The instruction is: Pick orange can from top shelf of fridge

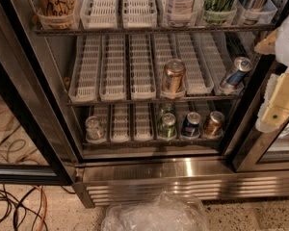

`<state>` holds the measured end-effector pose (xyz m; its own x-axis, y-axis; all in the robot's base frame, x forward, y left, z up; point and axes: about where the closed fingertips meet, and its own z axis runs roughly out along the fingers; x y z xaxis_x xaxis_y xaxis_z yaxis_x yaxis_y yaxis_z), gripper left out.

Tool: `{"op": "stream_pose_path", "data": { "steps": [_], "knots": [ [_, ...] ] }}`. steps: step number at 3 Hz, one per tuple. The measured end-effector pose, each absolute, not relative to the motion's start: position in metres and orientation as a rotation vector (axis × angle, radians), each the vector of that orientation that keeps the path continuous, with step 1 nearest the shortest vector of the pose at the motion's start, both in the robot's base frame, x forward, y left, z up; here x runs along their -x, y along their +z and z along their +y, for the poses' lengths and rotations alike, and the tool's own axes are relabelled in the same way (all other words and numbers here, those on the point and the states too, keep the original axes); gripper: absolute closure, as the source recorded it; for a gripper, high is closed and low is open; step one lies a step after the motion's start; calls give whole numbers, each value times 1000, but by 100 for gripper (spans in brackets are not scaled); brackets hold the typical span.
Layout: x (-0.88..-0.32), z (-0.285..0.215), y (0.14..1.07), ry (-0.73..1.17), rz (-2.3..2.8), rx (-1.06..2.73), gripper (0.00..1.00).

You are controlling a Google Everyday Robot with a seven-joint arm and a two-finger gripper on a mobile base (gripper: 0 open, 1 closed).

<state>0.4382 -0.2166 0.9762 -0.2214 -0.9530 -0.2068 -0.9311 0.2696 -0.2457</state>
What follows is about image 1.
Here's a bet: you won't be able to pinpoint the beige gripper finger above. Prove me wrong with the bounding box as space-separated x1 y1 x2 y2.
255 67 289 133
254 28 279 55

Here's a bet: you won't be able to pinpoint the orange can with black script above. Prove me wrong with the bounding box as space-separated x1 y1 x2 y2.
38 0 77 29

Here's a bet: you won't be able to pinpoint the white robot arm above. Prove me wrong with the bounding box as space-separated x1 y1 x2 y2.
254 15 289 133

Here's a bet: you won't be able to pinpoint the blue silver tilted can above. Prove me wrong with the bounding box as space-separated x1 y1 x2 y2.
221 57 251 94

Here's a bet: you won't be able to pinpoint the blue striped tall can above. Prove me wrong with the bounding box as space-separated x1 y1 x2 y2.
240 0 268 25

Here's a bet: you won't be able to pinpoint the green tall can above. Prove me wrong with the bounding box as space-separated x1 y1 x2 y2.
203 0 235 24

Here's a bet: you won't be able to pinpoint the copper can bottom shelf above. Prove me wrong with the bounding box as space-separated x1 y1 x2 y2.
202 111 224 139

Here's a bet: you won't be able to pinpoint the copper can shelf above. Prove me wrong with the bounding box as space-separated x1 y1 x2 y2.
202 111 224 139
161 59 186 99

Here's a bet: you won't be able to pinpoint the blue can bottom shelf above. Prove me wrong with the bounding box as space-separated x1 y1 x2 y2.
181 112 201 139

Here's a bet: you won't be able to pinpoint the copper can middle shelf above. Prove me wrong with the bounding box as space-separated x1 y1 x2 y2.
161 59 186 99

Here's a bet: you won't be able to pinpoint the green can rear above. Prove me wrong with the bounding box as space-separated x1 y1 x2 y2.
159 102 175 117

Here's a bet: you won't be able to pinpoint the green can front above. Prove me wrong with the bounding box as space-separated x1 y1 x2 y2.
158 113 176 141

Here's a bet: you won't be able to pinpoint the clear pale can bottom shelf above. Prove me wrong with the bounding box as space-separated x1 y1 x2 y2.
85 115 105 143

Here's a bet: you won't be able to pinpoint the black framed glass fridge door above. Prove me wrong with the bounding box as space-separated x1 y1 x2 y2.
0 45 76 187

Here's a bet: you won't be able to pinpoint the white tall carton bottle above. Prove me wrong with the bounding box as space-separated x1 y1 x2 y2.
166 0 196 27

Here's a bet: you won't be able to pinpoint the clear plastic bag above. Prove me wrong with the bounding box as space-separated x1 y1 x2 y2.
101 192 209 231

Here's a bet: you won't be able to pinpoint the top wire shelf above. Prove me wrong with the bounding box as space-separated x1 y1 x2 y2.
34 24 276 37

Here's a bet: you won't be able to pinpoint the bottom wire shelf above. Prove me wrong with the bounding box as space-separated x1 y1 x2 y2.
83 138 222 147

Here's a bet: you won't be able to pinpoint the black and orange floor cables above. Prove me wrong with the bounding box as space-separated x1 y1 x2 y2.
0 184 76 231

